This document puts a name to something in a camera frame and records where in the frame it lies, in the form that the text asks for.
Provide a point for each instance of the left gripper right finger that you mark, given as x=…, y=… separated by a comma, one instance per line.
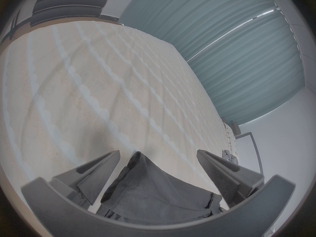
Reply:
x=227, y=179

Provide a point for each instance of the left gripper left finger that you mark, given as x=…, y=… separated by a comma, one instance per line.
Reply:
x=95, y=174

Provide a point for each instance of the pile of clothes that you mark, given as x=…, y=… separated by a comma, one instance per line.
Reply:
x=229, y=157

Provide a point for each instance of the bed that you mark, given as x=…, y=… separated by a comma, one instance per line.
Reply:
x=111, y=88

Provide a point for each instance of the white printed pillow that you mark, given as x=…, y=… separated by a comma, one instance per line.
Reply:
x=230, y=139

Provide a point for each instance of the grey bedside table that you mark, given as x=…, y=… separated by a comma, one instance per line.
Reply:
x=235, y=128

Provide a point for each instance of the black garment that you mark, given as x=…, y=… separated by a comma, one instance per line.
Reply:
x=153, y=189

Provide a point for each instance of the blue-green curtain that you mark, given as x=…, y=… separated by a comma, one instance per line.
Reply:
x=187, y=13
x=251, y=68

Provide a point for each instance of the black chest of drawers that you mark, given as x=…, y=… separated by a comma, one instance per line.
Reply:
x=69, y=11

